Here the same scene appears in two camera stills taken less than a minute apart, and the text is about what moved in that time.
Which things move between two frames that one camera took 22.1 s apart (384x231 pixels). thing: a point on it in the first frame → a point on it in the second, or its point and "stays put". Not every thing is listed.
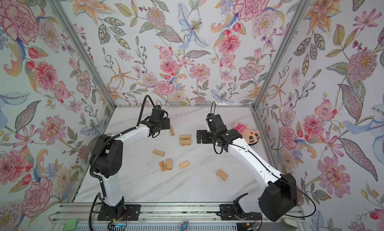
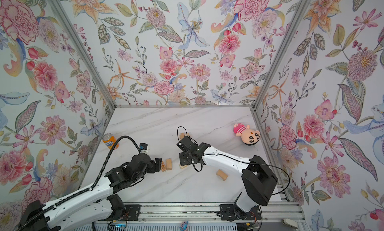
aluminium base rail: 63,213 stays put
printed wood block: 162,166 stays put
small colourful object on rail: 184,226 stays put
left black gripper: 166,123 → 153,168
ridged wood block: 184,164 stays put
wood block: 172,131 → 182,135
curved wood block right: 221,174 stays put
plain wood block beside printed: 169,164 stays put
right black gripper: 205,133 → 182,159
